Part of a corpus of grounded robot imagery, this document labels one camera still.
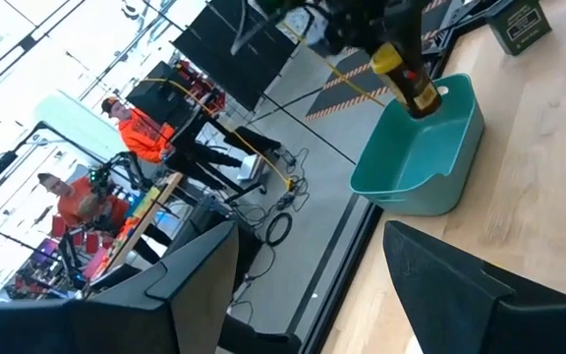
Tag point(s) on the black aluminium table frame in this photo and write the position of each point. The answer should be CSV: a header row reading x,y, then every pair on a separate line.
x,y
346,280

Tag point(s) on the black partition panel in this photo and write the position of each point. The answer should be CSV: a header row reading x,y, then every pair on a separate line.
x,y
157,96
243,59

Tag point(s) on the black round-base post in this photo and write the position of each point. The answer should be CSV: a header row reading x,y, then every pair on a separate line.
x,y
258,339

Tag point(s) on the teal plastic bin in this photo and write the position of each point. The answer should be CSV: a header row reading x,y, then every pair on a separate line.
x,y
411,167

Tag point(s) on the black floor mat striped edge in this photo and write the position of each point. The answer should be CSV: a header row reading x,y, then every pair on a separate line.
x,y
342,74

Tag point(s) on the dark green spice tin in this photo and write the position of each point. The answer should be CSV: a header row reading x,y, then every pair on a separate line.
x,y
519,27

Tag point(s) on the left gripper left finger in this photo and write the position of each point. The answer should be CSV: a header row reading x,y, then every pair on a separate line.
x,y
204,285

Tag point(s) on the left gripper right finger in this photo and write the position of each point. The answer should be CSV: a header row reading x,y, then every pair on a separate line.
x,y
440,295

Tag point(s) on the person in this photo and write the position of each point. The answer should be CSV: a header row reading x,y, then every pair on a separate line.
x,y
143,140
74,201

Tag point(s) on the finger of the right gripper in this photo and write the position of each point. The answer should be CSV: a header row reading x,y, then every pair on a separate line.
x,y
411,29

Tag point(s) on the wooden work table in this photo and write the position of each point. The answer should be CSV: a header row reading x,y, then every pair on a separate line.
x,y
150,211

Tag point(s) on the yellow-lid dark spice jar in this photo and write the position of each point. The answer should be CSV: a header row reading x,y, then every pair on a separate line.
x,y
386,63

